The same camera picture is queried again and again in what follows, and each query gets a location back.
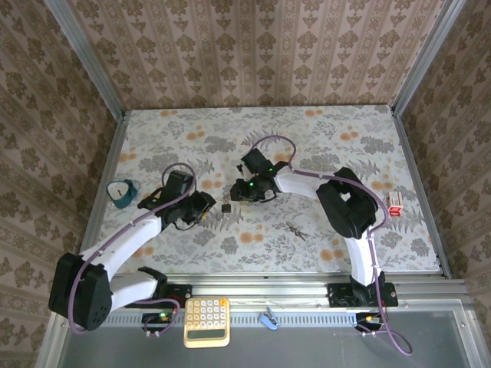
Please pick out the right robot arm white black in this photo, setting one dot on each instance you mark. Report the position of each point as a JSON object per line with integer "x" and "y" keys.
{"x": 295, "y": 184}

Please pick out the floral table cover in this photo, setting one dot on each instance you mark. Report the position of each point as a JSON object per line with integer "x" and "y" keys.
{"x": 268, "y": 126}

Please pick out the blue stapler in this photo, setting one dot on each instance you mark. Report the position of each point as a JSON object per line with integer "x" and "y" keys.
{"x": 269, "y": 320}

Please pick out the aluminium side rail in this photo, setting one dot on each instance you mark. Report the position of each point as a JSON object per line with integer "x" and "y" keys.
{"x": 407, "y": 153}
{"x": 115, "y": 142}

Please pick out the aluminium mounting rail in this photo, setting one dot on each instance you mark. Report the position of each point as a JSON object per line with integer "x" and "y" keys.
{"x": 268, "y": 291}

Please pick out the red and white small box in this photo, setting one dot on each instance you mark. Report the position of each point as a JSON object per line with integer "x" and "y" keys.
{"x": 394, "y": 199}

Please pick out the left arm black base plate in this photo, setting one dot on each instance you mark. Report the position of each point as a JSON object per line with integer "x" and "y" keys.
{"x": 182, "y": 293}

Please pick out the aluminium frame post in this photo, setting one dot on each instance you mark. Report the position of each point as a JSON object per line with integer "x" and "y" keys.
{"x": 84, "y": 57}
{"x": 426, "y": 53}

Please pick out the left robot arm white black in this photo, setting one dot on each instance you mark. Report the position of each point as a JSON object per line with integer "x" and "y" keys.
{"x": 130, "y": 237}

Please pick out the small black block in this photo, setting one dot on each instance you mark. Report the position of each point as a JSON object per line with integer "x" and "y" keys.
{"x": 226, "y": 207}

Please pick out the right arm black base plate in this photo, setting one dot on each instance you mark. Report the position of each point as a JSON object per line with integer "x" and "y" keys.
{"x": 337, "y": 295}

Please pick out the grey metal panel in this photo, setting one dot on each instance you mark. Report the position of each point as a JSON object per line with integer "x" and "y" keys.
{"x": 307, "y": 349}

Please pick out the yellow calculator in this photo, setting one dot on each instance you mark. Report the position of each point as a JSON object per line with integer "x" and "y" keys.
{"x": 207, "y": 318}

